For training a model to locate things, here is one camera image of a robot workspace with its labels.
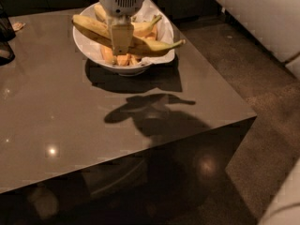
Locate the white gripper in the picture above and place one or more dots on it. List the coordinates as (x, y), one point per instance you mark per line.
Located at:
(120, 0)

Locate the long yellow front banana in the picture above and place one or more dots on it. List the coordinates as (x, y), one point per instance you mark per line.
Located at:
(144, 47)

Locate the yellow rear banana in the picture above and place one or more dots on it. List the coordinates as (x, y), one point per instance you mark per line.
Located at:
(141, 29)

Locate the white ceramic bowl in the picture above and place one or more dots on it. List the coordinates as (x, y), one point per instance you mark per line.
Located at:
(91, 50)

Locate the bunch of small orange bananas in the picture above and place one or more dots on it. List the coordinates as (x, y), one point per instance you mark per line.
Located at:
(119, 60)

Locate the white paper liner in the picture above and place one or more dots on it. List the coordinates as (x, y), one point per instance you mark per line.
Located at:
(162, 31)

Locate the small crumpled wrapper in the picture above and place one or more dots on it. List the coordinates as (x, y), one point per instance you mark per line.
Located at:
(17, 26)

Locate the black mesh basket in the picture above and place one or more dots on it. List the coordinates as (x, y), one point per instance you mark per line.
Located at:
(6, 34)

